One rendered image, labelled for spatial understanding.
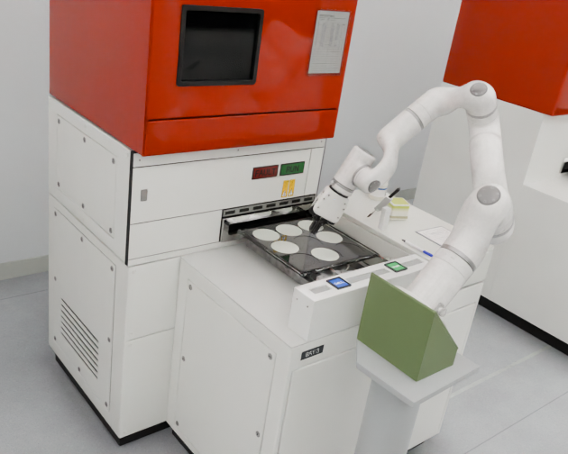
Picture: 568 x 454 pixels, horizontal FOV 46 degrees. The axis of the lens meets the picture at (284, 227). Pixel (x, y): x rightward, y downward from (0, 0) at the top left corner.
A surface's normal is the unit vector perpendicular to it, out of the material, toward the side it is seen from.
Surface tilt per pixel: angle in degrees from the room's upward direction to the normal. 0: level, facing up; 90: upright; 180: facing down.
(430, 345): 90
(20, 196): 90
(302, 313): 90
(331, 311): 90
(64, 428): 0
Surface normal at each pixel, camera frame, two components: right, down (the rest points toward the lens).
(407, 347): -0.77, 0.15
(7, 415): 0.14, -0.90
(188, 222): 0.62, 0.39
